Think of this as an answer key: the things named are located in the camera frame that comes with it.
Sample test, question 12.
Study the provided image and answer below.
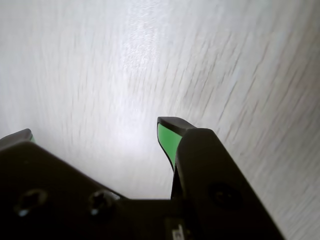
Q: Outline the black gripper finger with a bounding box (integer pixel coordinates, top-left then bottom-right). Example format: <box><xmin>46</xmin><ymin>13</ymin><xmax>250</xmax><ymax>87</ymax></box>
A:
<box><xmin>0</xmin><ymin>128</ymin><xmax>137</xmax><ymax>240</ymax></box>
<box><xmin>157</xmin><ymin>116</ymin><xmax>286</xmax><ymax>240</ymax></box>

